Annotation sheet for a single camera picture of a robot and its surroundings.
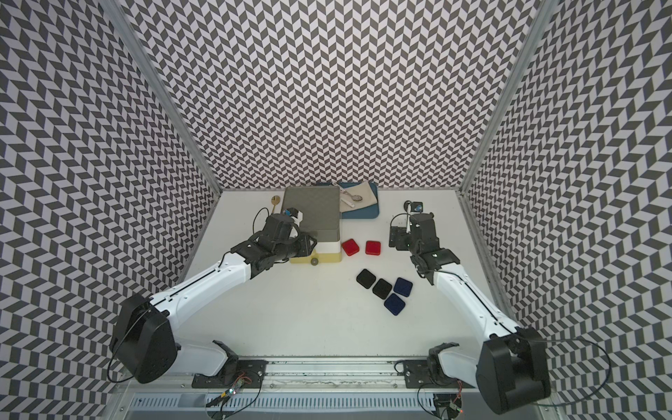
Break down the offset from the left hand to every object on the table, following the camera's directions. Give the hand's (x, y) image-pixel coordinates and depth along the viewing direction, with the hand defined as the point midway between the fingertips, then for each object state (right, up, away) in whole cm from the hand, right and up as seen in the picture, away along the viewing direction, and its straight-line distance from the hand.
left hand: (312, 243), depth 83 cm
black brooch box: (+18, -13, +8) cm, 24 cm away
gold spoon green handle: (-21, +15, +30) cm, 40 cm away
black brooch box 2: (+23, -16, +4) cm, 28 cm away
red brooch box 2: (+21, -4, +16) cm, 27 cm away
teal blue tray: (+21, +11, +25) cm, 34 cm away
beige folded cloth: (+11, +14, +28) cm, 33 cm away
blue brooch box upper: (+30, -16, +6) cm, 35 cm away
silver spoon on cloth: (+15, +17, +31) cm, 38 cm away
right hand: (+30, +3, +1) cm, 31 cm away
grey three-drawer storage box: (+1, +12, +10) cm, 16 cm away
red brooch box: (+12, -3, +16) cm, 20 cm away
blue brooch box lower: (+27, -20, +3) cm, 34 cm away
